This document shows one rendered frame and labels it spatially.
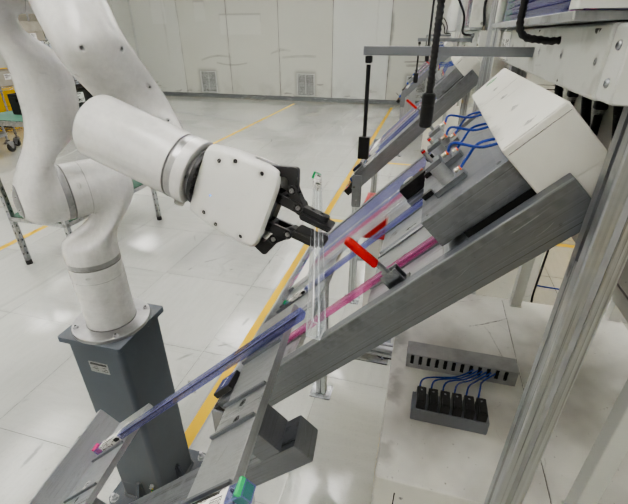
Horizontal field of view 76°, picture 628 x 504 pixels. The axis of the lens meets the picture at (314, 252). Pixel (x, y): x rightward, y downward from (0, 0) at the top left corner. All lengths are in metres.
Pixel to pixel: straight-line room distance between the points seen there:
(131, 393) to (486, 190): 1.00
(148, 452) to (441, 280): 1.07
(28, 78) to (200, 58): 9.82
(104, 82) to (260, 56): 9.43
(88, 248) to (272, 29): 9.10
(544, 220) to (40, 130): 0.86
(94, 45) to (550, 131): 0.55
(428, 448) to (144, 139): 0.78
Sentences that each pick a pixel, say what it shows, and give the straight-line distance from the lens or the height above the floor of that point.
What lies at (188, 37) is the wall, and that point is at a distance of 10.80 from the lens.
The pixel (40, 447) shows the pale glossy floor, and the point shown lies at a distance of 1.97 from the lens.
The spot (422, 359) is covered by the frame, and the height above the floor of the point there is 0.65.
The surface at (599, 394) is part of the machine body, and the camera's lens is 1.21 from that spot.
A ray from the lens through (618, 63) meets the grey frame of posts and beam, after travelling 0.48.
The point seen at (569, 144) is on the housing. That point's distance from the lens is 0.54.
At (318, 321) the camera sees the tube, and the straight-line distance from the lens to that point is 0.29.
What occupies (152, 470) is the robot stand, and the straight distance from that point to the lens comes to 1.47.
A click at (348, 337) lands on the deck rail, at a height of 0.95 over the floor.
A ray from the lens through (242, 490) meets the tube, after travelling 0.35.
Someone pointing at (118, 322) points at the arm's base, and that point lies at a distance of 1.14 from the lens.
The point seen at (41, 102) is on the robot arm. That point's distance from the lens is 0.93.
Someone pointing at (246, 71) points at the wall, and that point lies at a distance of 10.20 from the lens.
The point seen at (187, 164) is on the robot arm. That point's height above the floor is 1.24.
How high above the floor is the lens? 1.37
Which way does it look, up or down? 29 degrees down
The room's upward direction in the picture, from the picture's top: straight up
